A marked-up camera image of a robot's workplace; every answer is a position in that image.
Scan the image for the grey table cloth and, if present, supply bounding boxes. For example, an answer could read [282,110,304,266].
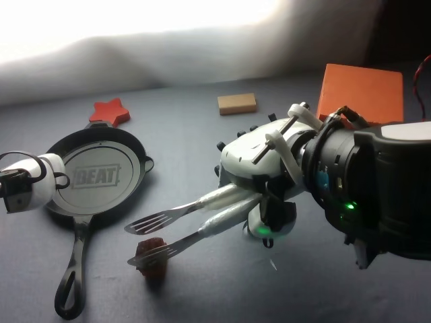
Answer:
[0,60,431,323]

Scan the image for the white backdrop cloth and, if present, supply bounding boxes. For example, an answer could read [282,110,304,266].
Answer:
[0,0,381,108]

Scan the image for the black cast iron skillet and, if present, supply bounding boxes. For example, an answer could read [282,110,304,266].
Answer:
[43,121,156,320]

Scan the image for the rectangular wooden block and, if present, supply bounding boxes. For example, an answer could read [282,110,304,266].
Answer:
[217,92,259,116]

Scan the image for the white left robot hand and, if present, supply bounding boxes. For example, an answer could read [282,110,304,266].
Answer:
[0,151,71,213]

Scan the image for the large orange cube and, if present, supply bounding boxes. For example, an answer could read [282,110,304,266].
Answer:
[316,63,404,124]

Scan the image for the red star block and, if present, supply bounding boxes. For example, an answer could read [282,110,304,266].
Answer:
[88,97,131,129]

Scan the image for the red twisted cable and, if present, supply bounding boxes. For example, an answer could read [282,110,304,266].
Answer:
[413,55,431,122]

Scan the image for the metal tongs with handles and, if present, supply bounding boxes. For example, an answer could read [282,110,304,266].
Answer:
[124,183,263,268]

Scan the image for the brown meat chunk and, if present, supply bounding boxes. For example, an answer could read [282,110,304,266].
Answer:
[135,237,168,280]

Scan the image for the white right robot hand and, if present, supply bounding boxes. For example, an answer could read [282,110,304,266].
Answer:
[211,112,306,249]

